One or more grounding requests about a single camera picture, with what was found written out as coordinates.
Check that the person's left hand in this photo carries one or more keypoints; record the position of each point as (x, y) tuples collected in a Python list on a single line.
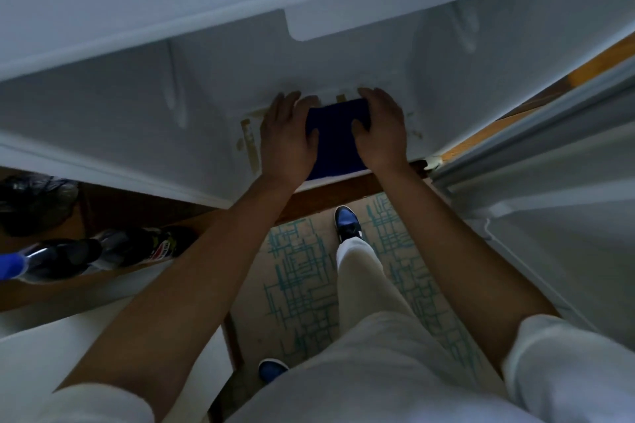
[(285, 145)]

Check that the person's right hand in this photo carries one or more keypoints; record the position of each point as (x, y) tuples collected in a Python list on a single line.
[(384, 140)]

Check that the person's right thumb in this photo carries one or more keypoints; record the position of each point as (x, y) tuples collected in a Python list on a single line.
[(361, 127)]

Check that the person's left thumb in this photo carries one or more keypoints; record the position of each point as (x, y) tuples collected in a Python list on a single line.
[(312, 140)]

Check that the blue cleaning cloth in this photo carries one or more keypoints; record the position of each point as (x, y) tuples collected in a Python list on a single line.
[(337, 140)]

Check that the person's right forearm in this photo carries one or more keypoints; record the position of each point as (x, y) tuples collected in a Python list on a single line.
[(461, 259)]

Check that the person's left forearm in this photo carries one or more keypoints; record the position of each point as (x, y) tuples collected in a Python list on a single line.
[(198, 284)]

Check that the blue and black shoe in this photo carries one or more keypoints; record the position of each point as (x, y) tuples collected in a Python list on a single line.
[(272, 369), (350, 223)]

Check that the beige rug with teal lines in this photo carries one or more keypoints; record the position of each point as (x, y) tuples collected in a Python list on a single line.
[(297, 284)]

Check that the white small fridge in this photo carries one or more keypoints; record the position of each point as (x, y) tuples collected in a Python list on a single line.
[(149, 65)]

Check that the dark soda bottle with label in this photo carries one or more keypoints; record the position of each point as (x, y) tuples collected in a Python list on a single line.
[(144, 244)]

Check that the white fridge door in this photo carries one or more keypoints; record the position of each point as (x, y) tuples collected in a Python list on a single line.
[(560, 180)]

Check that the white trousers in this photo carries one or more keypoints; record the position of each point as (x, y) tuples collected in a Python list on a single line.
[(377, 353)]

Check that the dark soda bottle blue cap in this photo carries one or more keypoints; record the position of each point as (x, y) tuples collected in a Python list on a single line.
[(54, 256)]

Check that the black plastic bag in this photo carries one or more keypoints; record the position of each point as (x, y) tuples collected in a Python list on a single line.
[(34, 204)]

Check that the white shirt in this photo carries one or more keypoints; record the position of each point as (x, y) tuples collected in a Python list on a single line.
[(570, 368)]

